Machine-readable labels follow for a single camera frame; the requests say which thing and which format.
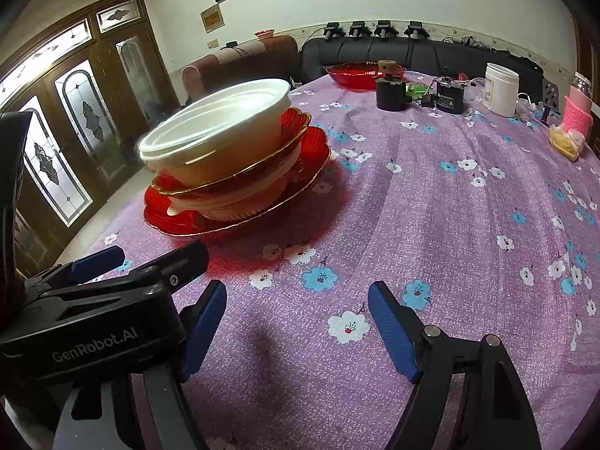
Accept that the purple floral tablecloth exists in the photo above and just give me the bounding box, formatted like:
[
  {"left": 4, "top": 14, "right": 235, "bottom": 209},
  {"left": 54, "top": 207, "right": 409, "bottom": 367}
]
[{"left": 61, "top": 70, "right": 600, "bottom": 450}]

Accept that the white foam bowl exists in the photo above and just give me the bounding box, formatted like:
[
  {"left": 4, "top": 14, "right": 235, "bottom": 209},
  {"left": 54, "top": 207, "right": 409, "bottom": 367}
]
[
  {"left": 141, "top": 98, "right": 292, "bottom": 187},
  {"left": 138, "top": 78, "right": 292, "bottom": 156}
]

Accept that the black battery box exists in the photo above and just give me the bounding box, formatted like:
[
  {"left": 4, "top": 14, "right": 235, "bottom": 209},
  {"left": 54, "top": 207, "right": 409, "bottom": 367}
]
[{"left": 433, "top": 78, "right": 467, "bottom": 114}]

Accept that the cream paper plate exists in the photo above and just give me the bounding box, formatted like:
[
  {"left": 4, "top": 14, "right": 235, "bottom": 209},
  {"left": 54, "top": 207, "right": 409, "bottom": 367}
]
[{"left": 166, "top": 141, "right": 303, "bottom": 222}]

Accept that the large red scalloped plate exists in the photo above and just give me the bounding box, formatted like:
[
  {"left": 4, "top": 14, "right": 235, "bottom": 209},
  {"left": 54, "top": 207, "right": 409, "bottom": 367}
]
[{"left": 143, "top": 124, "right": 332, "bottom": 237}]

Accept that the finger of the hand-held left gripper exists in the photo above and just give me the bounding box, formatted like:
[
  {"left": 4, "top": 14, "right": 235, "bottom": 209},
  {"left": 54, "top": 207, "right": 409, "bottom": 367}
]
[
  {"left": 21, "top": 245, "right": 126, "bottom": 292},
  {"left": 56, "top": 241, "right": 210, "bottom": 302}
]

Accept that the black leather sofa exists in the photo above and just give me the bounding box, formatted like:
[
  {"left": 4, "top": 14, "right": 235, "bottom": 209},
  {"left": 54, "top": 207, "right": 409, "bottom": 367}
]
[{"left": 298, "top": 36, "right": 545, "bottom": 95}]

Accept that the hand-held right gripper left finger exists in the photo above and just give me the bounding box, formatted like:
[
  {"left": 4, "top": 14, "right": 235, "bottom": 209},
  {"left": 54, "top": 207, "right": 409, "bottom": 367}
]
[{"left": 51, "top": 279, "right": 228, "bottom": 450}]

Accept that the small red glass plate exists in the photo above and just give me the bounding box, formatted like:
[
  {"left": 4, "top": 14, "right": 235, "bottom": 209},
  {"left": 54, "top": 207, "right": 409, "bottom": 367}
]
[{"left": 151, "top": 107, "right": 312, "bottom": 198}]

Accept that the yellow wall plaque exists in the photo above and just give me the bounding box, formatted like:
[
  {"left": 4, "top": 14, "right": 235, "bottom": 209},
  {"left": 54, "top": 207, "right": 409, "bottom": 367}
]
[{"left": 201, "top": 3, "right": 223, "bottom": 33}]

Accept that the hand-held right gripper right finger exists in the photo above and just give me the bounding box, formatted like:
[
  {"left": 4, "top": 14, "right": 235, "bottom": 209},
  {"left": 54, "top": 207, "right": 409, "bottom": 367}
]
[{"left": 368, "top": 281, "right": 542, "bottom": 450}]

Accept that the bottle with pink sleeve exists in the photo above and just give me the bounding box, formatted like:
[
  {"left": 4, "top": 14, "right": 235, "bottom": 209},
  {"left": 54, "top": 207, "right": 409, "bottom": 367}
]
[{"left": 561, "top": 72, "right": 594, "bottom": 140}]

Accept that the wooden glass-panel door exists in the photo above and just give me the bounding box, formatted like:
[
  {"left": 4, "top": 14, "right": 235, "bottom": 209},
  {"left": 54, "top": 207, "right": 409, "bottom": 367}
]
[{"left": 0, "top": 0, "right": 181, "bottom": 282}]

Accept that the red glass bowl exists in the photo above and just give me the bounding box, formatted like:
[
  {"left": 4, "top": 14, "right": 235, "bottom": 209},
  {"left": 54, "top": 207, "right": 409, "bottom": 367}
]
[{"left": 325, "top": 62, "right": 408, "bottom": 91}]

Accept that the white plastic jar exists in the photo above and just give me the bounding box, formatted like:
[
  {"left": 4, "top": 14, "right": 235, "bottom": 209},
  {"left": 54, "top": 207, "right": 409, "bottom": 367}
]
[{"left": 483, "top": 62, "right": 520, "bottom": 118}]

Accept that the brown armchair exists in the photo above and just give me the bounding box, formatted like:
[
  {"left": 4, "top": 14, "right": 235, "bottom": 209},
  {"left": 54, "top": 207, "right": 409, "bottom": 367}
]
[{"left": 182, "top": 34, "right": 299, "bottom": 104}]

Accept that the bag of yellow snacks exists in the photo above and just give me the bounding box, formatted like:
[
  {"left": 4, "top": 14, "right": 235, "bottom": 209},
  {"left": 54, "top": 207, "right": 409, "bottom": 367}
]
[{"left": 548, "top": 126, "right": 587, "bottom": 160}]

